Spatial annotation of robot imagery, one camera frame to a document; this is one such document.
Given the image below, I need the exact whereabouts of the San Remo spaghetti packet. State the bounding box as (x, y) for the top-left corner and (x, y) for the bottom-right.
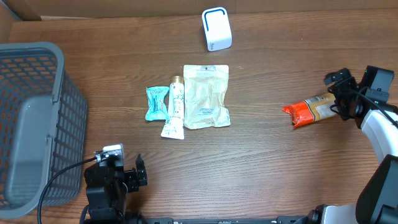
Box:
(282, 93), (336, 128)

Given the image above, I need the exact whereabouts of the white Pantene tube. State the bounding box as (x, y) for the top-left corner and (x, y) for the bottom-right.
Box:
(161, 76), (185, 140)

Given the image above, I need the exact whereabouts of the teal snack packet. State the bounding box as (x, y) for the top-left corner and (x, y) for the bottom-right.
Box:
(146, 86), (169, 121)

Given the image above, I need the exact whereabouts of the translucent beige pouch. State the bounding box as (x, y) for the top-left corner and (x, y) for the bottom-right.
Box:
(183, 65), (231, 129)

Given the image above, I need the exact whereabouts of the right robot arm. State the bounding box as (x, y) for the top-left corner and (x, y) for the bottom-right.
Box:
(298, 66), (397, 224)

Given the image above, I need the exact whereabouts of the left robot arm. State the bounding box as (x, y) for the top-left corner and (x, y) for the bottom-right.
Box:
(79, 152), (147, 224)

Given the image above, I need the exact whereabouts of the white barcode scanner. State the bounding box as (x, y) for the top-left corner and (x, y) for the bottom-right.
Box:
(201, 7), (233, 52)

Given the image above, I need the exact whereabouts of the grey plastic basket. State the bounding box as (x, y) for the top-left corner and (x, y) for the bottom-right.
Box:
(1, 42), (88, 219)

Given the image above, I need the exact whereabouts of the black left camera cable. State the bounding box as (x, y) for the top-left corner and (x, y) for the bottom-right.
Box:
(37, 156), (98, 224)

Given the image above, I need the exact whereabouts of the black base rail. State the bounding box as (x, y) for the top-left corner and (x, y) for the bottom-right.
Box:
(145, 216), (308, 224)

